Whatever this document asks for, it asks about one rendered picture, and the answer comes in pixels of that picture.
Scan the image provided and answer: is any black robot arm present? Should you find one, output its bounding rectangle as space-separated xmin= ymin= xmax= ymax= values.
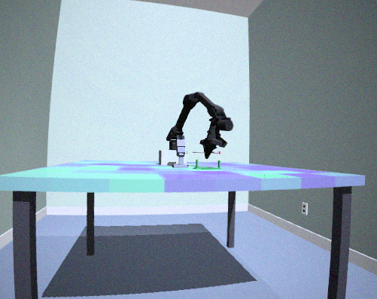
xmin=166 ymin=91 xmax=234 ymax=151

